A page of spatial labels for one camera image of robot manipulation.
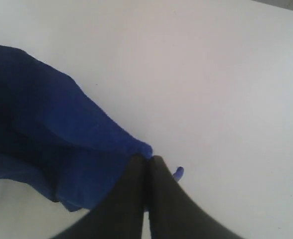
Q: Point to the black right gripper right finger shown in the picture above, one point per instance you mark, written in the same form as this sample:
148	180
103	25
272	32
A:
172	213

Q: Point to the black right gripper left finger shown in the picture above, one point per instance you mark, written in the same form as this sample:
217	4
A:
120	215

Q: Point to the blue towel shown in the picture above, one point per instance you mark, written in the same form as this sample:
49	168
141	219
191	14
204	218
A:
55	138

